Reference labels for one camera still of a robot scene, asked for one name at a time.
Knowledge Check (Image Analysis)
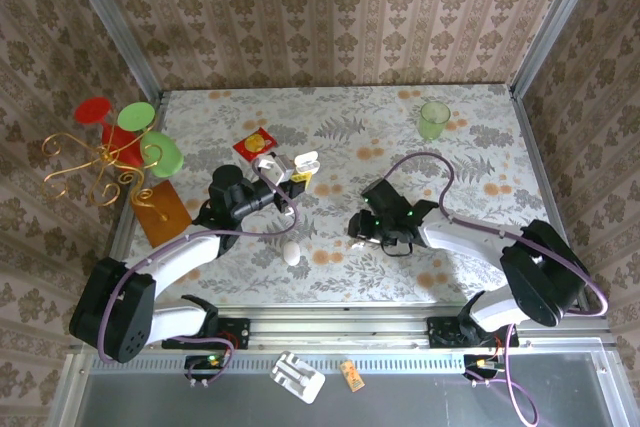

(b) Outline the red snack packet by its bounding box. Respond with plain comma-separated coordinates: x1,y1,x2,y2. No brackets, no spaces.
232,127,279,163

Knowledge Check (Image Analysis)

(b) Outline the orange wooden rack base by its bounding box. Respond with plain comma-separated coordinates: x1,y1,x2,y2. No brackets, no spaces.
130,180,194,248

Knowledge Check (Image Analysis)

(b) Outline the green plastic wine glass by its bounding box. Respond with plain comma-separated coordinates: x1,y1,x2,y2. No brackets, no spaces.
117,101,185,179

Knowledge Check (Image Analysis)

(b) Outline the green transparent plastic cup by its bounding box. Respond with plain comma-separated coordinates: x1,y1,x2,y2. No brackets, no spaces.
418,100,452,142

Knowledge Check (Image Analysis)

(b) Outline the red plastic wine glass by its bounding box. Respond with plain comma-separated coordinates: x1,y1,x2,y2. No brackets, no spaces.
74,95,147,168

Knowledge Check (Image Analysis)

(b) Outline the small orange packet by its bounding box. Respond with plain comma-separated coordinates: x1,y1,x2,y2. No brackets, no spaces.
340,359,365,392

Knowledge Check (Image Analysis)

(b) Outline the white plastic moulded tray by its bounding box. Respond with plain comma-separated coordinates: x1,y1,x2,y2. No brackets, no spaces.
270,350,326,404

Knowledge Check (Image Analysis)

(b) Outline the grey metal panel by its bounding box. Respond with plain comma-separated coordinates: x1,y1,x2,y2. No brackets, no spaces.
47,350,640,427

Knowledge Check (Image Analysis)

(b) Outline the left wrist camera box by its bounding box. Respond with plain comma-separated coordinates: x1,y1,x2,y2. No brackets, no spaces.
251,151,295,184

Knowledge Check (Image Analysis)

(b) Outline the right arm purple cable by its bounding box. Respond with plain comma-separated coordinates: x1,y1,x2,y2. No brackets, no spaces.
362,152,610,426

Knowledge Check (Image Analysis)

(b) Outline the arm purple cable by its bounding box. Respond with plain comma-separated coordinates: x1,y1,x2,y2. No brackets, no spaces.
98,159,301,366
362,152,610,426

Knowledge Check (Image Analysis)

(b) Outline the aluminium front rail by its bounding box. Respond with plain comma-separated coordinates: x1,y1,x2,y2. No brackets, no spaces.
72,310,615,352

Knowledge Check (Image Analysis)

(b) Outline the gold wire glass rack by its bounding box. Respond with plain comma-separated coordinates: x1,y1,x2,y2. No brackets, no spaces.
41,132,169,222

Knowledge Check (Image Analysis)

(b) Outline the aluminium side rail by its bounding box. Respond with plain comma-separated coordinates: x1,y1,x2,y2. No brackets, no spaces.
509,86,590,312

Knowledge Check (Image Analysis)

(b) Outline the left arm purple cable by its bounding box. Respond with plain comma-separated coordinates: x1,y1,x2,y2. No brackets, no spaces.
98,159,301,366

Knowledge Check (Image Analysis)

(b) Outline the aluminium frame post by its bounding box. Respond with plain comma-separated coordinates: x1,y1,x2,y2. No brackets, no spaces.
56,0,165,94
510,0,610,94

